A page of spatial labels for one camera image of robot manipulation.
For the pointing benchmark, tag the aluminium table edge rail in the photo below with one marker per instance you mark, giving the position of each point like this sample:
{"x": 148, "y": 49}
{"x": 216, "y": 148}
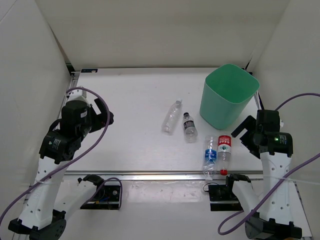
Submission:
{"x": 132, "y": 173}

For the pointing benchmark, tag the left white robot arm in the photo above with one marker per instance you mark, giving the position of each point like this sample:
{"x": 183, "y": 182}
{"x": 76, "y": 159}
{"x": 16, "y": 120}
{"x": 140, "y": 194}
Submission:
{"x": 44, "y": 218}

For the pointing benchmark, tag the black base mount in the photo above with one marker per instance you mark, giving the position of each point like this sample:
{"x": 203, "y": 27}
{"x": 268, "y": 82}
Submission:
{"x": 108, "y": 195}
{"x": 221, "y": 197}

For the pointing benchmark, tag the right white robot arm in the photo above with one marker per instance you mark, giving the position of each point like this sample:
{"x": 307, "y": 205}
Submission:
{"x": 269, "y": 218}

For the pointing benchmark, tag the clear bottle black label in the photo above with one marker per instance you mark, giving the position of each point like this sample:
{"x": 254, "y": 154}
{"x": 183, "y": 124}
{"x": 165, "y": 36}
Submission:
{"x": 190, "y": 131}

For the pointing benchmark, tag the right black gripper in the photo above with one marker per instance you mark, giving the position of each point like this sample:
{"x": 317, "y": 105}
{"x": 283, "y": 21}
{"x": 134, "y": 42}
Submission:
{"x": 249, "y": 122}

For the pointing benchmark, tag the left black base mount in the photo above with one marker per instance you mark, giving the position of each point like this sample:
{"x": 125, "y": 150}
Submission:
{"x": 108, "y": 195}

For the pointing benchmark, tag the clear bottle blue label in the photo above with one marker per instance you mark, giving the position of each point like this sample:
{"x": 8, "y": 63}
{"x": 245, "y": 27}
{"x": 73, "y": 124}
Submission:
{"x": 209, "y": 167}

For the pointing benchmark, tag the clear bottle red label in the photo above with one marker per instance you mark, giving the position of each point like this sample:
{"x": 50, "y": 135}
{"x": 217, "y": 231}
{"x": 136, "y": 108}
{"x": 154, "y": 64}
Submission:
{"x": 224, "y": 153}

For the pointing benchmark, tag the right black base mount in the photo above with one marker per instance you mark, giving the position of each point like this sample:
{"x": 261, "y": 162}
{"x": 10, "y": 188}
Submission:
{"x": 221, "y": 197}

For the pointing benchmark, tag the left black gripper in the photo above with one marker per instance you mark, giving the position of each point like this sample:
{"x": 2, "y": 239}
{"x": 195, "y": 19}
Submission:
{"x": 99, "y": 123}

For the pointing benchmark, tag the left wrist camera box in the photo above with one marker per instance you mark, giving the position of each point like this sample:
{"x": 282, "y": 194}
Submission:
{"x": 77, "y": 95}

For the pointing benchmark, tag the green plastic bin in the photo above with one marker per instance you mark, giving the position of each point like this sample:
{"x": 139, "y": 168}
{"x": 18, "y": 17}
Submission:
{"x": 226, "y": 92}

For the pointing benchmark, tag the clear bottle white cap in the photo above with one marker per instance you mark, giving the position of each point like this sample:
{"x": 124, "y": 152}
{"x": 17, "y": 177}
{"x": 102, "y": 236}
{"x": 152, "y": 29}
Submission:
{"x": 170, "y": 121}

